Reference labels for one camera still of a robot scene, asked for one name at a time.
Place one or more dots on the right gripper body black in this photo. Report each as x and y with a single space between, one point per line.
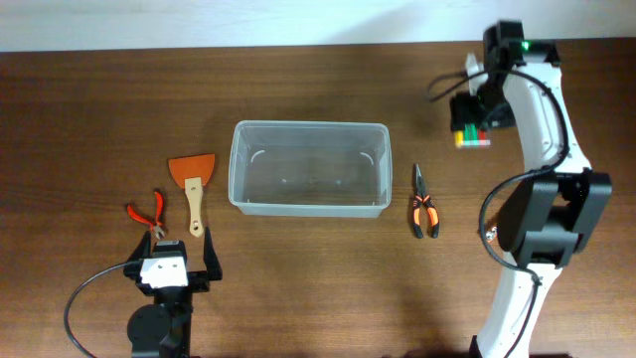
487 109

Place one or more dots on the clear plastic container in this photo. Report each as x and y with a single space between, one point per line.
311 168

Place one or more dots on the small red cutting pliers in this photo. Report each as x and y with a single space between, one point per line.
154 223

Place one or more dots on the clear screwdriver bit case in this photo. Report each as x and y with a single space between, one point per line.
470 136

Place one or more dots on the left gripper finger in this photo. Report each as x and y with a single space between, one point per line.
143 250
209 255

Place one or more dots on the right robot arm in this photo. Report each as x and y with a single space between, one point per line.
558 199

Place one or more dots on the orange socket rail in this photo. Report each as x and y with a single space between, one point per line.
491 234

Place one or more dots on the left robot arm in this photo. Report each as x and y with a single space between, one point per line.
163 328

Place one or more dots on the orange scraper wooden handle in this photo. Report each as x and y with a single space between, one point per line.
192 173

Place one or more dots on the orange black long-nose pliers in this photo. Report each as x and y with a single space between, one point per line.
422 202

